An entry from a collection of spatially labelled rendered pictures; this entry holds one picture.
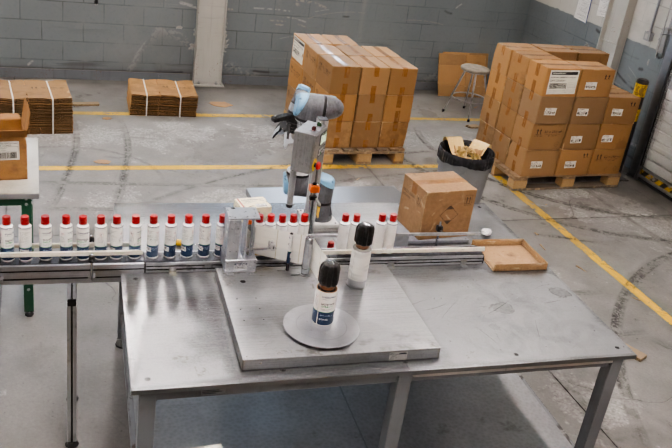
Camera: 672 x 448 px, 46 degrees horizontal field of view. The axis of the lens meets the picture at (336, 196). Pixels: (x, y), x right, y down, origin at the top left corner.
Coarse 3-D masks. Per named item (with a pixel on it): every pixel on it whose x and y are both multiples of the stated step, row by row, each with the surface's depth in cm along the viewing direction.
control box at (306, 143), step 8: (304, 128) 355; (320, 128) 357; (296, 136) 351; (304, 136) 350; (312, 136) 349; (296, 144) 353; (304, 144) 351; (312, 144) 350; (296, 152) 354; (304, 152) 353; (312, 152) 352; (296, 160) 355; (304, 160) 354; (312, 160) 354; (320, 160) 365; (296, 168) 357; (304, 168) 356; (312, 168) 356
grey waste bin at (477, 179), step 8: (440, 160) 616; (440, 168) 617; (448, 168) 608; (456, 168) 604; (464, 168) 602; (464, 176) 605; (472, 176) 605; (480, 176) 607; (472, 184) 609; (480, 184) 612; (480, 192) 618; (480, 200) 628
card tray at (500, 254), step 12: (480, 240) 416; (492, 240) 418; (504, 240) 420; (516, 240) 423; (492, 252) 412; (504, 252) 414; (516, 252) 416; (528, 252) 418; (492, 264) 400; (504, 264) 394; (516, 264) 396; (528, 264) 398; (540, 264) 401
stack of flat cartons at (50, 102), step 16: (0, 80) 707; (16, 80) 714; (32, 80) 719; (64, 80) 730; (0, 96) 672; (16, 96) 677; (32, 96) 682; (48, 96) 688; (64, 96) 693; (0, 112) 671; (16, 112) 676; (32, 112) 681; (48, 112) 687; (64, 112) 692; (32, 128) 687; (48, 128) 692; (64, 128) 697
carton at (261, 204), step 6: (240, 198) 414; (246, 198) 415; (252, 198) 416; (258, 198) 417; (264, 198) 418; (234, 204) 413; (240, 204) 407; (246, 204) 408; (252, 204) 409; (258, 204) 410; (264, 204) 411; (258, 210) 407; (264, 210) 409; (270, 210) 411; (264, 216) 411
